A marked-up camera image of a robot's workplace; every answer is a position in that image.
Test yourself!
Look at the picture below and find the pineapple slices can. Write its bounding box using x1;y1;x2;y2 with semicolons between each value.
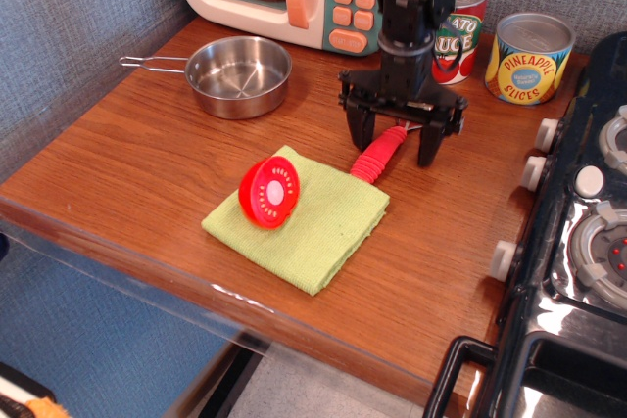
485;12;576;106

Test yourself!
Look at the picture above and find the silver metal pan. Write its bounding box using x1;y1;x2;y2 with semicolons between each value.
119;36;293;120

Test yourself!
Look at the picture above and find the red toy tomato half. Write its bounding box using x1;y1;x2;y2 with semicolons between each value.
238;156;300;230

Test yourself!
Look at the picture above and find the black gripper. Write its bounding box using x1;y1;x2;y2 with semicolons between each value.
339;48;467;167

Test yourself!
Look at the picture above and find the red handled metal spoon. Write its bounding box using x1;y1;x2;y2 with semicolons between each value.
350;120;423;184

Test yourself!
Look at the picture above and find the tomato sauce can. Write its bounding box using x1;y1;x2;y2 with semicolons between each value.
432;0;488;84

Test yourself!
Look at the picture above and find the orange fuzzy object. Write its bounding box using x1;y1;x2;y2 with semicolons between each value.
25;397;70;418

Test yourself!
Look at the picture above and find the black toy stove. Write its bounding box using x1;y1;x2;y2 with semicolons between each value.
424;32;626;417

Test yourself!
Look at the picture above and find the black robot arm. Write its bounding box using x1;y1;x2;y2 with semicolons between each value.
339;0;467;167

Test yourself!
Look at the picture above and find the green folded cloth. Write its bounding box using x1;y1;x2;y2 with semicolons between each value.
201;146;390;296

